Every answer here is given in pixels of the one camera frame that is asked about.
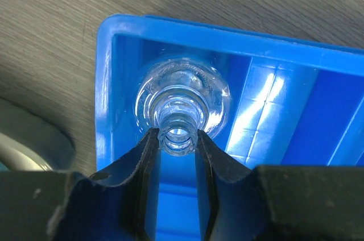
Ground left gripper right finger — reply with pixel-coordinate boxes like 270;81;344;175
195;131;363;240

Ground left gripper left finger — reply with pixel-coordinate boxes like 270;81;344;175
1;128;160;240

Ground blue compartment bin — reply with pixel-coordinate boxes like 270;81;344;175
94;14;364;241

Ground clear glass flask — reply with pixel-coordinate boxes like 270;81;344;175
133;57;231;156

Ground dark grey tray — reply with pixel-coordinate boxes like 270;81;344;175
1;99;76;171

